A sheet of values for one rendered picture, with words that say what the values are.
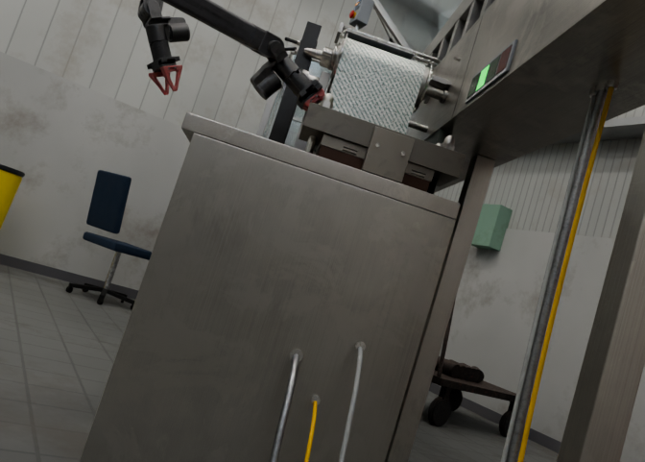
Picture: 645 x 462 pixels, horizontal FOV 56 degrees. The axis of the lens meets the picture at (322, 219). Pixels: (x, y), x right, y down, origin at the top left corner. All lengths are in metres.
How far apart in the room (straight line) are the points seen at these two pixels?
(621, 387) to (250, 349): 0.74
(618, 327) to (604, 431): 0.15
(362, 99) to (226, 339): 0.75
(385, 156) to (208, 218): 0.44
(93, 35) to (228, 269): 4.45
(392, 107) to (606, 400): 1.00
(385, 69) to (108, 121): 4.06
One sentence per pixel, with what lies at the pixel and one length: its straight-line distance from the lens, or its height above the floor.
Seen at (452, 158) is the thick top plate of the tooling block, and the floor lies 1.01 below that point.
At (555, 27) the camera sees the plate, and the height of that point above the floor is 1.17.
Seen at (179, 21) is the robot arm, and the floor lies 1.26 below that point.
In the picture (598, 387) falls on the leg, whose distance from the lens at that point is 0.98.
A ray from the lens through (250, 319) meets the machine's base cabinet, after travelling 1.35.
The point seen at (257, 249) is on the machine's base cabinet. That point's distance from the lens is 1.35.
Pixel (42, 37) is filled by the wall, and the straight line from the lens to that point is 5.60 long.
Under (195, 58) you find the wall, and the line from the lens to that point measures 5.82.
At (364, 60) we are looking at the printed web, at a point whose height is 1.25.
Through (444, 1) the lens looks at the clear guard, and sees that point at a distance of 2.32.
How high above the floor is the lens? 0.62
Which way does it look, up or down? 6 degrees up
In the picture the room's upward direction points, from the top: 18 degrees clockwise
